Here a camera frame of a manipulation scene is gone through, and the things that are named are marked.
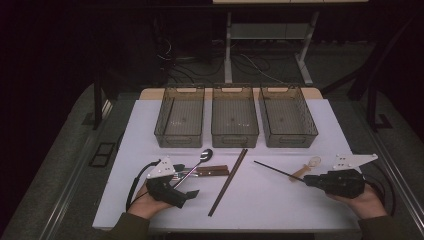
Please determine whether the metal spoon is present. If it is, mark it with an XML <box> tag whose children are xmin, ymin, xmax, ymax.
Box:
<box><xmin>172</xmin><ymin>148</ymin><xmax>214</xmax><ymax>190</ymax></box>

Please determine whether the black metal stand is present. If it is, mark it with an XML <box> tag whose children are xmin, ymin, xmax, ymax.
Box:
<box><xmin>321</xmin><ymin>16</ymin><xmax>424</xmax><ymax>133</ymax></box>

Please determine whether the black chopstick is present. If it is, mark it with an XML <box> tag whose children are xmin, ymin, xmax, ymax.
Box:
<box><xmin>254</xmin><ymin>161</ymin><xmax>306</xmax><ymax>184</ymax></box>
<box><xmin>253</xmin><ymin>160</ymin><xmax>306</xmax><ymax>183</ymax></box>

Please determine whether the fork with wooden handle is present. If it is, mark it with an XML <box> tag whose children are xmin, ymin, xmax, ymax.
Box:
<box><xmin>176</xmin><ymin>169</ymin><xmax>230</xmax><ymax>181</ymax></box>

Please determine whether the tangle of floor cables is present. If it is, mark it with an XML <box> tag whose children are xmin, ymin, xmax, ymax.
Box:
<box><xmin>156</xmin><ymin>36</ymin><xmax>294</xmax><ymax>86</ymax></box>

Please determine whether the person's right hand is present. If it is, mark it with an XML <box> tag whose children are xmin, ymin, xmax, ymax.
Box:
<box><xmin>328</xmin><ymin>184</ymin><xmax>389</xmax><ymax>220</ymax></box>

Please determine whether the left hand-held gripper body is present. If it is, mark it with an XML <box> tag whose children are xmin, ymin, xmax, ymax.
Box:
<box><xmin>145</xmin><ymin>156</ymin><xmax>188</xmax><ymax>209</ymax></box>

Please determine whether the metal floor rail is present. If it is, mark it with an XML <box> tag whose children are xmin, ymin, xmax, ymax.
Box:
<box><xmin>43</xmin><ymin>99</ymin><xmax>114</xmax><ymax>240</ymax></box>
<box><xmin>353</xmin><ymin>99</ymin><xmax>424</xmax><ymax>228</ymax></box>

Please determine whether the white metal desk frame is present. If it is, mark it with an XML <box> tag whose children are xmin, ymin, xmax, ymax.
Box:
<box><xmin>213</xmin><ymin>0</ymin><xmax>369</xmax><ymax>87</ymax></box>

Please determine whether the person's left hand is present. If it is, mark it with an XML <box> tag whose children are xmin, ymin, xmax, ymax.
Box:
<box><xmin>128</xmin><ymin>184</ymin><xmax>174</xmax><ymax>220</ymax></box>

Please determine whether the smoky transparent plastic basket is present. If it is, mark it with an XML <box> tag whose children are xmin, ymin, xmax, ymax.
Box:
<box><xmin>154</xmin><ymin>85</ymin><xmax>205</xmax><ymax>149</ymax></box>
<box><xmin>211</xmin><ymin>84</ymin><xmax>260</xmax><ymax>149</ymax></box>
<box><xmin>258</xmin><ymin>84</ymin><xmax>319</xmax><ymax>149</ymax></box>

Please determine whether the knife with wooden handle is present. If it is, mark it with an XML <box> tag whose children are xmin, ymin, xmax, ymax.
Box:
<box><xmin>181</xmin><ymin>164</ymin><xmax>229</xmax><ymax>174</ymax></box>

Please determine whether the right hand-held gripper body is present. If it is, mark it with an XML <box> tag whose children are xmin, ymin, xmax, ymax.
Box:
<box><xmin>316</xmin><ymin>153</ymin><xmax>379</xmax><ymax>199</ymax></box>

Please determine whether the small beige wooden spoon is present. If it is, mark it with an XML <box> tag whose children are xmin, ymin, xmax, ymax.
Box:
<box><xmin>289</xmin><ymin>156</ymin><xmax>322</xmax><ymax>183</ymax></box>

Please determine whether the light wooden board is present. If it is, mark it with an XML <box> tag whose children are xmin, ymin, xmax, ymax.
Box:
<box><xmin>139</xmin><ymin>87</ymin><xmax>324</xmax><ymax>101</ymax></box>

